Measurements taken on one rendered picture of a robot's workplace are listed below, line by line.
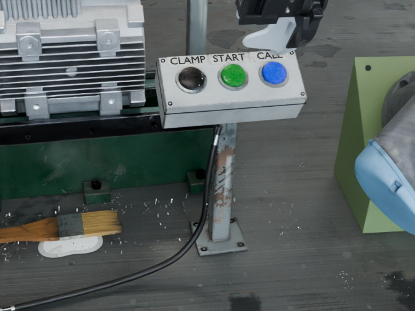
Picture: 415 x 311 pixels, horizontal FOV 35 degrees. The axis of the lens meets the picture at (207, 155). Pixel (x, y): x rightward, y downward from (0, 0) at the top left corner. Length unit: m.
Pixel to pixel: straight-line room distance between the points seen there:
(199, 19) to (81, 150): 0.44
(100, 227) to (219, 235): 0.17
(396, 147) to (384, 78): 0.27
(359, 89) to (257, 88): 0.24
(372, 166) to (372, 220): 0.25
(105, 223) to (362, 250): 0.37
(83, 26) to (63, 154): 0.20
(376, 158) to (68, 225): 0.45
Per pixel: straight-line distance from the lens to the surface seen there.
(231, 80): 0.77
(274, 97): 0.78
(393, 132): 0.77
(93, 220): 0.97
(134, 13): 0.90
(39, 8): 0.91
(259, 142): 1.16
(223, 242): 0.94
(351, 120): 1.02
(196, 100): 0.76
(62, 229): 0.96
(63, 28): 0.91
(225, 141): 0.84
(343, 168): 1.06
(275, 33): 0.69
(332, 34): 1.61
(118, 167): 1.02
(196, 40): 1.33
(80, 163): 1.01
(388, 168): 0.74
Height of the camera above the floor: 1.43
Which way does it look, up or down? 34 degrees down
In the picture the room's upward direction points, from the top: 3 degrees clockwise
